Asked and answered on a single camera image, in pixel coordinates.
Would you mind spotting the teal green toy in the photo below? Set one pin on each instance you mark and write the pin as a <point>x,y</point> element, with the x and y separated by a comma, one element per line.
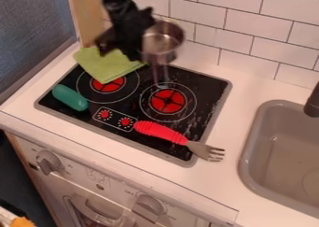
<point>70,97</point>

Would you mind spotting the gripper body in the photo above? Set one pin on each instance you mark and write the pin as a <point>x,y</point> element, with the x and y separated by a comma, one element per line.
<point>128,23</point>

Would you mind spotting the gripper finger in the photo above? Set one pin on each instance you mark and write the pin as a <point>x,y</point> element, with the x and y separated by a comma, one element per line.
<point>104,44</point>
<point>133,53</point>

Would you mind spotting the toy sink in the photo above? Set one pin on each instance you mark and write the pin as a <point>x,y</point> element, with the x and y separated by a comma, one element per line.
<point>282,156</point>

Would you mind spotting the silver pot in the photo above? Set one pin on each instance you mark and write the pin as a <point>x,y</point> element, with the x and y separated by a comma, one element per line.
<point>162,40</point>

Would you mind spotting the toy stove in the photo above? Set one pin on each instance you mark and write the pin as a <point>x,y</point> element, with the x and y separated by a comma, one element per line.
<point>137,112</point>

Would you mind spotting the wooden board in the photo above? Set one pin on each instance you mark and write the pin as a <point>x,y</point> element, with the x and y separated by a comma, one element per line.
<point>88,16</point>

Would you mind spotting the green cloth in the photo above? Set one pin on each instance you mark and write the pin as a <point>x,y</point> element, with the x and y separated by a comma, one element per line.
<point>106,65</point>

